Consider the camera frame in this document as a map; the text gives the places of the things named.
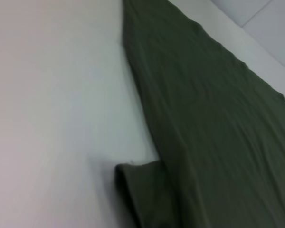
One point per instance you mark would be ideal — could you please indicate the dark green FREE! t-shirt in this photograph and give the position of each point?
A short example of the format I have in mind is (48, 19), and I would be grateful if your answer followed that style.
(204, 118)

